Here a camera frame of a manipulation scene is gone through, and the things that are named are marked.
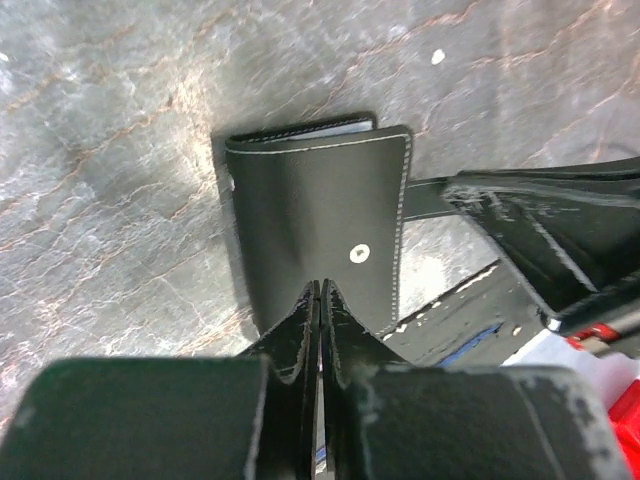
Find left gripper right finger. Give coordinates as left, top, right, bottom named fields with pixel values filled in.
left=320, top=279, right=412, bottom=479

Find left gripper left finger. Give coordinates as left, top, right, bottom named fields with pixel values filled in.
left=241, top=281, right=320, bottom=479

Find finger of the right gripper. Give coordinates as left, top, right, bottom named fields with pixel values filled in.
left=452, top=157, right=639, bottom=198
left=443, top=183, right=639, bottom=333

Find black leather card holder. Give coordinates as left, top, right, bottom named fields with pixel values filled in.
left=222, top=112, right=461, bottom=339

